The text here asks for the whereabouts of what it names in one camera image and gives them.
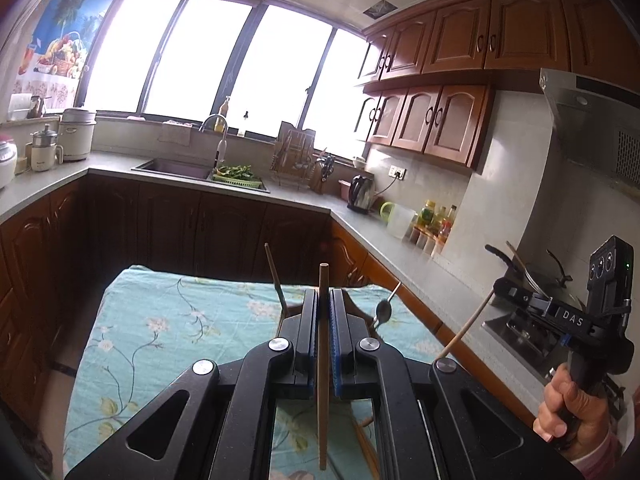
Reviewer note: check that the clear jug green handle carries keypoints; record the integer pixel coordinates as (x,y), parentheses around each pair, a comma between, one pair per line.
(398,218)

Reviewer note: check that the teal floral tablecloth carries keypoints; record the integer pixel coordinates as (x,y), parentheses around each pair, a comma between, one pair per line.
(151,326)

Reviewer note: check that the small white electric pot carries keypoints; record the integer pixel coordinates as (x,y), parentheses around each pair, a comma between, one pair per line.
(43,151)

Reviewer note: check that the silver metal spoon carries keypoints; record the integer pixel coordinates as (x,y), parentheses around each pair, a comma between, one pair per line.
(384,308)

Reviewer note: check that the steel range hood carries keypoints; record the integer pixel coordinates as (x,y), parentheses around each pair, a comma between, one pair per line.
(597,124)

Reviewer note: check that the person right hand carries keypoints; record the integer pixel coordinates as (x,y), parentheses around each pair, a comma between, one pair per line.
(590,412)

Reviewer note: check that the kitchen sink basin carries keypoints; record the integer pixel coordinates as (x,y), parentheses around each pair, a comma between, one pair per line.
(175,169)

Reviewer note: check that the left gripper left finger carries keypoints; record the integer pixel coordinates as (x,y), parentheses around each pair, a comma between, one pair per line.
(249,390)

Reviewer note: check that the dish soap bottle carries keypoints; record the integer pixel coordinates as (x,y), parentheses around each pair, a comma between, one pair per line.
(223,112)

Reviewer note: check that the gas stove top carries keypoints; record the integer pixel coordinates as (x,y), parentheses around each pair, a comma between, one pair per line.
(534,346)

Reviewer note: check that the large white rice cooker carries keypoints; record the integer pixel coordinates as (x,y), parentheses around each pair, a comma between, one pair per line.
(75,133)

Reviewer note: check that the yellow oil bottle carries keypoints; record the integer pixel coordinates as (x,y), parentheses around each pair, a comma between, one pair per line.
(426,215)

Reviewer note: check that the upper wooden wall cabinets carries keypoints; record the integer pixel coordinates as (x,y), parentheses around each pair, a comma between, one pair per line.
(430,71)

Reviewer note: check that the red white rice cooker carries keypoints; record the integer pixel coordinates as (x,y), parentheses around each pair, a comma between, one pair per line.
(8,160)

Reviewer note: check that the black wok with handle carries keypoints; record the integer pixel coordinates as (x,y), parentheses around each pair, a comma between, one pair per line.
(547,285)

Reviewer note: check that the tropical fruit window poster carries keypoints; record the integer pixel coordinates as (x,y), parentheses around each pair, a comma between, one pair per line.
(56,54)

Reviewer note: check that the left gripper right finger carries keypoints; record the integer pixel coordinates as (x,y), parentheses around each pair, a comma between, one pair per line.
(400,390)

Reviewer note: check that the wooden dish rack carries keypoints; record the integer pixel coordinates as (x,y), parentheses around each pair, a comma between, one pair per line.
(293,155)

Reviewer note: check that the green vegetables in sink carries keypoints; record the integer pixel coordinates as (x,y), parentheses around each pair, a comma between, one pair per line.
(241,175)

